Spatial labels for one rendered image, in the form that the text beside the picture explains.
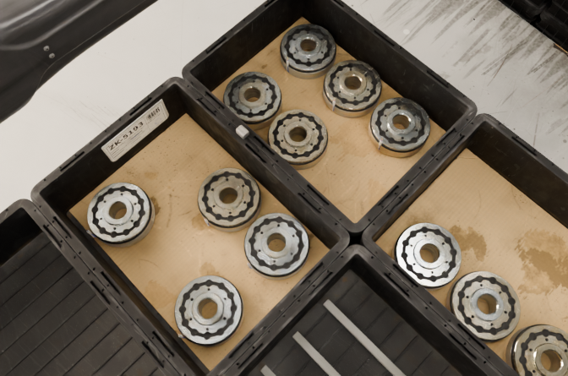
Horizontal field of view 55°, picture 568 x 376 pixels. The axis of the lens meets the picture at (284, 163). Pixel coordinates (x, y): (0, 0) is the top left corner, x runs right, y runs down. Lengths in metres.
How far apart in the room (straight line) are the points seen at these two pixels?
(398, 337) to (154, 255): 0.41
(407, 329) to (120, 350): 0.44
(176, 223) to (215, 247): 0.08
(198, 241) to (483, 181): 0.49
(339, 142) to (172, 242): 0.33
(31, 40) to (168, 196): 0.65
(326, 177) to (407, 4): 0.53
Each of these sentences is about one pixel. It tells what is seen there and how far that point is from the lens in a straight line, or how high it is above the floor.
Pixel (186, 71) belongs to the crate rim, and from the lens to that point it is 0.92.
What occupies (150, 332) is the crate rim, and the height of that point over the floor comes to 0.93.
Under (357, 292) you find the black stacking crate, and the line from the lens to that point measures 0.88.
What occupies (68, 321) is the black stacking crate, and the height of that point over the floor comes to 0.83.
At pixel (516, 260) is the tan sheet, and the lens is 0.95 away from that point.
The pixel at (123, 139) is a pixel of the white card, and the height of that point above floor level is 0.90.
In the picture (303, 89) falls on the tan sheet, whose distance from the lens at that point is 1.00.
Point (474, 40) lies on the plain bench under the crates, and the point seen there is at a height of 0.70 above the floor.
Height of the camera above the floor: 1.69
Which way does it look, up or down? 67 degrees down
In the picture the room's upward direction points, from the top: 2 degrees counter-clockwise
